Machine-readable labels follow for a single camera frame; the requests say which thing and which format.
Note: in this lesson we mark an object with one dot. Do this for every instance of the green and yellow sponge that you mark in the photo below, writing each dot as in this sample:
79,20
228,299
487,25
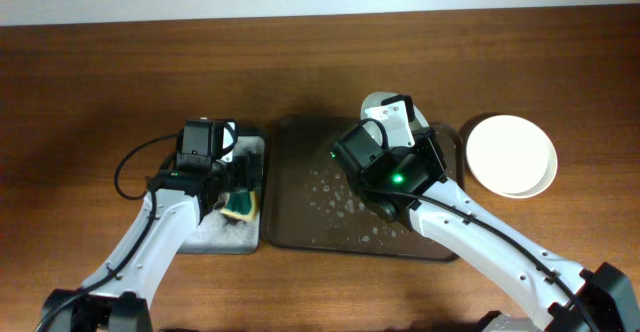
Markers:
241,206

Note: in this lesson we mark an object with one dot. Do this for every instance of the small black soapy tray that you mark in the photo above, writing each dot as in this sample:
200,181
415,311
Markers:
219,234

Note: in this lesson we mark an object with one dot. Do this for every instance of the pinkish white plate front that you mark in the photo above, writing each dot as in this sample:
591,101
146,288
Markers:
517,171

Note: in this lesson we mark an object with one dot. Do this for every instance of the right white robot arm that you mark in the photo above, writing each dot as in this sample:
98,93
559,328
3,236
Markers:
556,294

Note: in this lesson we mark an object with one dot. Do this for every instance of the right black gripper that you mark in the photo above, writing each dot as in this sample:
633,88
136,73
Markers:
433,151

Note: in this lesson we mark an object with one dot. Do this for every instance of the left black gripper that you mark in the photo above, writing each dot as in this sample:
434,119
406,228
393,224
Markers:
248,170

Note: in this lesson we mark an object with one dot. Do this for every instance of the large brown serving tray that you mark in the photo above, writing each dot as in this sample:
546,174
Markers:
308,204

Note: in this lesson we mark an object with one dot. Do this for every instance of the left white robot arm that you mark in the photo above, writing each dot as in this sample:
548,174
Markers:
118,295

